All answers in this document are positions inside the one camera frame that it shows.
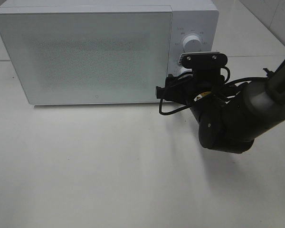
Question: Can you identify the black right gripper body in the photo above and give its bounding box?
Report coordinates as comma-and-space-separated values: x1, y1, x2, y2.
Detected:
165, 75, 225, 105

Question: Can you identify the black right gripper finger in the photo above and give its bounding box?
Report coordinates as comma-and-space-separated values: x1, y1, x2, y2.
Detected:
155, 86, 166, 99

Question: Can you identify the white timer knob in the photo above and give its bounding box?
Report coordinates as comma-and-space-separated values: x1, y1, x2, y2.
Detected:
179, 67, 192, 75

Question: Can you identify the white microwave door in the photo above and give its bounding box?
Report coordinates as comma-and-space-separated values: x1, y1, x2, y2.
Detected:
0, 12, 171, 105

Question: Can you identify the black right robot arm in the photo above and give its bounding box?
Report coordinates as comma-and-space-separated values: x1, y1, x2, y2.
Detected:
156, 52, 285, 154

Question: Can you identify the upper white power knob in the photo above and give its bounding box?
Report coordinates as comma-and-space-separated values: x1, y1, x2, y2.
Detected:
182, 34, 202, 53

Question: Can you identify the white microwave oven body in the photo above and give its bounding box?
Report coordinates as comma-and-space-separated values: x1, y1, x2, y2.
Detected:
0, 0, 219, 105

